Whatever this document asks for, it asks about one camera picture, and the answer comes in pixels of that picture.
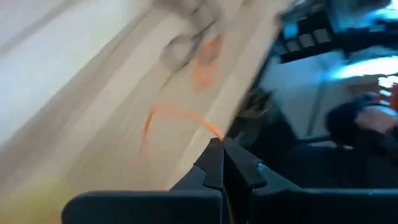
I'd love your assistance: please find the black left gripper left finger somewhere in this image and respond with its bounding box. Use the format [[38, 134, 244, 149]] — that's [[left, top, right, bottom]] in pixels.
[[170, 138, 225, 192]]

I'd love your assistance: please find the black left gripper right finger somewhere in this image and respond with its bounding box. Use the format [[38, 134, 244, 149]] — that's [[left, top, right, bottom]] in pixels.
[[223, 137, 302, 224]]

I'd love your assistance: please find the orange rubber band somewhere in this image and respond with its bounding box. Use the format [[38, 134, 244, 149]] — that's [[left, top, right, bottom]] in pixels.
[[192, 35, 224, 90], [140, 103, 224, 154]]

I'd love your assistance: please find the dark purple rubber band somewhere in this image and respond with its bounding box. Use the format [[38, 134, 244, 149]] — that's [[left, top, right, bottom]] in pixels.
[[154, 0, 225, 77]]

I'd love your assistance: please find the person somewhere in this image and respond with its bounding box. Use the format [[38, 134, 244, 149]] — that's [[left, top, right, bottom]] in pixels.
[[325, 91, 398, 150]]

